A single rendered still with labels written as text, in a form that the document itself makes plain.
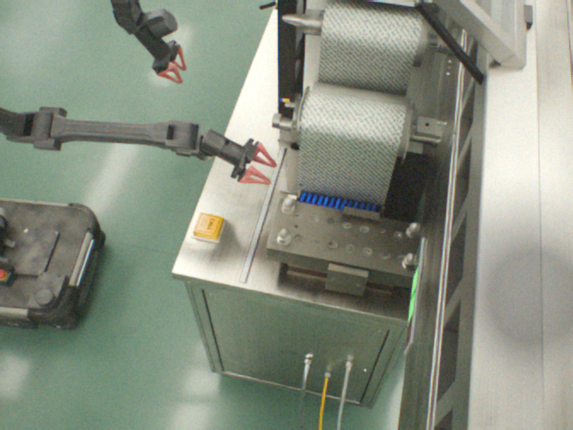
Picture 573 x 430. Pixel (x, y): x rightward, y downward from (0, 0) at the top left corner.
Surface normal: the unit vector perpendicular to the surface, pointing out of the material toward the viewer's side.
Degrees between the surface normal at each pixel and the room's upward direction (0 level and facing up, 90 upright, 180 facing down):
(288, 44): 90
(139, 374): 0
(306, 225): 0
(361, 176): 90
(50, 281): 0
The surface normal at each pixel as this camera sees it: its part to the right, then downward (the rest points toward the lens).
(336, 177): -0.23, 0.81
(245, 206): 0.00, -0.55
